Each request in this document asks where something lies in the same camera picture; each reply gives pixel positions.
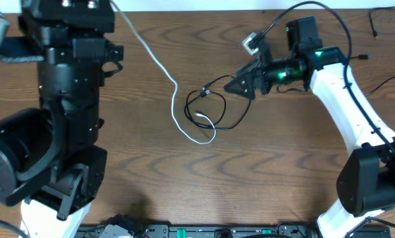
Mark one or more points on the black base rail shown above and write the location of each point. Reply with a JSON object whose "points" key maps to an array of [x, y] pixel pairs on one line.
{"points": [[125, 226]]}

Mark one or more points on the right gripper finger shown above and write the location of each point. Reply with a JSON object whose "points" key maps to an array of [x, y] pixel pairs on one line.
{"points": [[246, 69], [242, 85]]}

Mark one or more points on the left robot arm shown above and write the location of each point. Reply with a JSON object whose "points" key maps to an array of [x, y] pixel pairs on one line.
{"points": [[49, 161]]}

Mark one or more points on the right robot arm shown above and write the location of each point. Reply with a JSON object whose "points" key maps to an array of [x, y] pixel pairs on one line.
{"points": [[366, 184]]}

